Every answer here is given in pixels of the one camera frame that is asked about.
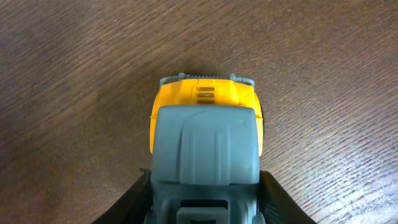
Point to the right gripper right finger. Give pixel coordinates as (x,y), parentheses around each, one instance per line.
(276,205)

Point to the grey yellow toy truck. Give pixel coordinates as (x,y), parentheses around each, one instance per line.
(206,136)

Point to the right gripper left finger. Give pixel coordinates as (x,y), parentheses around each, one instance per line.
(133,205)

